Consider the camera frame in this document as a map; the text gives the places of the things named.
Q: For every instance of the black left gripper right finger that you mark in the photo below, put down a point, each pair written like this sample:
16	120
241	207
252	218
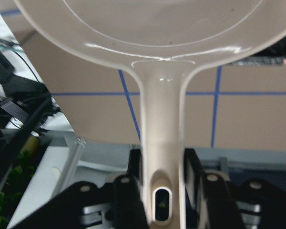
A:
215	202

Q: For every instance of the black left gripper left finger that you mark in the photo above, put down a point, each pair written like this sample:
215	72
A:
83	205

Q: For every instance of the beige plastic dustpan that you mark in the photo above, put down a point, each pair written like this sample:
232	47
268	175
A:
162	44

